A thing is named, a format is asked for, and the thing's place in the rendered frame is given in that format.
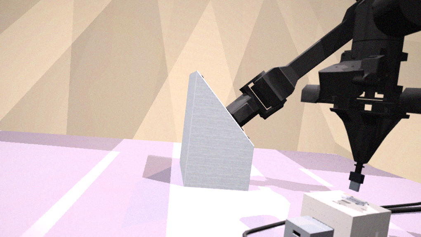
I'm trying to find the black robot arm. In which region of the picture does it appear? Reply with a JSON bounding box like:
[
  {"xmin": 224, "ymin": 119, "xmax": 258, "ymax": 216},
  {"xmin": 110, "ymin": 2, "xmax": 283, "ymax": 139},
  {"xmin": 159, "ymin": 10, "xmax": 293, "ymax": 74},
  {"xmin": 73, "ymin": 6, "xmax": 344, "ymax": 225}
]
[{"xmin": 225, "ymin": 0, "xmax": 421, "ymax": 131}]

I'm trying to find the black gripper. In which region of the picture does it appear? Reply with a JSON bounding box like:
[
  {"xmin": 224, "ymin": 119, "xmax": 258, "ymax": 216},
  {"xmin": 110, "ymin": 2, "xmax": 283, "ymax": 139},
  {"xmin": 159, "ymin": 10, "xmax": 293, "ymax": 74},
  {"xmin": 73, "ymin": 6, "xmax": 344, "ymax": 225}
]
[{"xmin": 301, "ymin": 40, "xmax": 421, "ymax": 164}]

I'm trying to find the black usb plug with grey metal tip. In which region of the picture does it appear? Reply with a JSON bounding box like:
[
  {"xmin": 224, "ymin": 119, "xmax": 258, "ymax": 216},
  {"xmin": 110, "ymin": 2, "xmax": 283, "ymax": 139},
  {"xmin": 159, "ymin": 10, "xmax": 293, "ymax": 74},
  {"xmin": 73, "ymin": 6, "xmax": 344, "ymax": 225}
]
[{"xmin": 349, "ymin": 158, "xmax": 365, "ymax": 192}]

